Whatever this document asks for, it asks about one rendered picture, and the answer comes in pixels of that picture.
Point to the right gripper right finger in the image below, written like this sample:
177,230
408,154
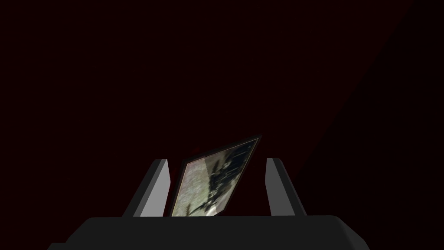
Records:
281,192

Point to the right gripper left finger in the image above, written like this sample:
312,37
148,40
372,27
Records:
154,194

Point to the black framed picture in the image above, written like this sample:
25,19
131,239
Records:
208,184

